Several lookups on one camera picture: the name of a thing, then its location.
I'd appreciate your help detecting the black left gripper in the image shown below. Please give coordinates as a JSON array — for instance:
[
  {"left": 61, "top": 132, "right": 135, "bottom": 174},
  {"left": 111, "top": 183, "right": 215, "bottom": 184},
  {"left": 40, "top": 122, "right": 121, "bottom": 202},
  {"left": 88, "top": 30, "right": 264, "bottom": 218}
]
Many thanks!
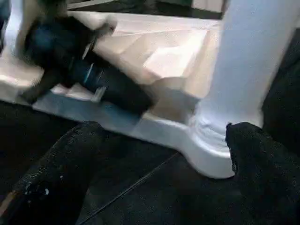
[{"left": 23, "top": 16, "right": 101, "bottom": 90}]

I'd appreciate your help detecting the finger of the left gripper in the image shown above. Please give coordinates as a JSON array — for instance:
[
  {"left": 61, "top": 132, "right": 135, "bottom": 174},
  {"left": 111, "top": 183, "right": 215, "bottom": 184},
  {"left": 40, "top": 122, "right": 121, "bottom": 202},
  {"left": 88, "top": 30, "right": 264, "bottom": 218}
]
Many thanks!
[{"left": 70, "top": 61, "right": 155, "bottom": 115}]

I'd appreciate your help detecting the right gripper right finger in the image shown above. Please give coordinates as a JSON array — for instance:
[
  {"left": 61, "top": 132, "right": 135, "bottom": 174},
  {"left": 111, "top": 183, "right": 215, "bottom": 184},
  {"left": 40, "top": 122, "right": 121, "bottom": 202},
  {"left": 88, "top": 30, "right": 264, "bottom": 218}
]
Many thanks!
[{"left": 225, "top": 121, "right": 300, "bottom": 225}]

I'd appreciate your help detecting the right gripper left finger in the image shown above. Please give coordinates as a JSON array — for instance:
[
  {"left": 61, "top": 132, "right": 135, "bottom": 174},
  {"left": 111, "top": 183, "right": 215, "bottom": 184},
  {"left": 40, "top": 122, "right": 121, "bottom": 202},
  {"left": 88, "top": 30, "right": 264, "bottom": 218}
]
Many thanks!
[{"left": 0, "top": 121, "right": 106, "bottom": 225}]

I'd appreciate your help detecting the white plastic children's table top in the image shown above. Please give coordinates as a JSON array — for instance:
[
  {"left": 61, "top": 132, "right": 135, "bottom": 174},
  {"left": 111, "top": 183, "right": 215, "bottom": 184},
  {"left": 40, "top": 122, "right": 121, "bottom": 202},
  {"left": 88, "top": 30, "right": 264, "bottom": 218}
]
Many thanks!
[{"left": 0, "top": 9, "right": 235, "bottom": 180}]

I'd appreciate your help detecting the white plastic table leg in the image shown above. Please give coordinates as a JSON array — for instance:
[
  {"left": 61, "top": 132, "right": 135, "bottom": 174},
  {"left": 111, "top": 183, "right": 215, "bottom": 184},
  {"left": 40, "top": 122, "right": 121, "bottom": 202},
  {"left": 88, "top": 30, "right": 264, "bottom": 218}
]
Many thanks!
[{"left": 190, "top": 0, "right": 300, "bottom": 155}]

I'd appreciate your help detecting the black work mat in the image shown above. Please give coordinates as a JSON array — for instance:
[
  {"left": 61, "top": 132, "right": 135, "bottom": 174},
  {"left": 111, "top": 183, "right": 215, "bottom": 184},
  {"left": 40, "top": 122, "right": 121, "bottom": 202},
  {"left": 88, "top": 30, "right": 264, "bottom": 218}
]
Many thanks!
[{"left": 0, "top": 40, "right": 300, "bottom": 225}]

